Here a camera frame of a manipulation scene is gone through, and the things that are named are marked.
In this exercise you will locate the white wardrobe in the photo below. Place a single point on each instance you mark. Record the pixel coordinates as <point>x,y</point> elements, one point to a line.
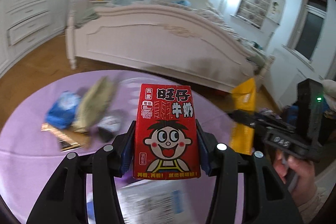
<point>26,24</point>

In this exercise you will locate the red Wangzai milk carton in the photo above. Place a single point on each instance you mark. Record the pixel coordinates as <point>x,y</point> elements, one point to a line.
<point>165,138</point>

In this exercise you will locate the gold wrapper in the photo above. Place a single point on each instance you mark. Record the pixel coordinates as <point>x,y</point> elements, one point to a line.
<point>67,138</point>

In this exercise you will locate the blue tissue pack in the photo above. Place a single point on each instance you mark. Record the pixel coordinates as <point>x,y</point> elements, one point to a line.
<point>63,111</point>

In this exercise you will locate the yellow envelope package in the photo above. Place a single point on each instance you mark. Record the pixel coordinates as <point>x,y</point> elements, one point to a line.
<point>242,133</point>

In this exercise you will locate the beige paper bag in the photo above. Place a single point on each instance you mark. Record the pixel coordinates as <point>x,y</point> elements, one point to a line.
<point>93,104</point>

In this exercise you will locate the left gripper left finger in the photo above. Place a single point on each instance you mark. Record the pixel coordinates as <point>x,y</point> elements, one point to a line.
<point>64,199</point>

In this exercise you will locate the white wooden bed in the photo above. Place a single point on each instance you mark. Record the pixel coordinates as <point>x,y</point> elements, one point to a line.
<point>183,39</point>

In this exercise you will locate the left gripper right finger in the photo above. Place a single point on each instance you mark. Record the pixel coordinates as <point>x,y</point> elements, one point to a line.
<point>266,198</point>

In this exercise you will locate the small black white pouch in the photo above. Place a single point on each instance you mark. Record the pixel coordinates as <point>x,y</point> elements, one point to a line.
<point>108,127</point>

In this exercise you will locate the white plastic bag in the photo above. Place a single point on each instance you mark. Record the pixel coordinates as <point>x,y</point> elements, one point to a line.
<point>150,201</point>

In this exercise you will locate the window with white frame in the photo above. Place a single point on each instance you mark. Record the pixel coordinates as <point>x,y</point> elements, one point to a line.
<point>308,27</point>

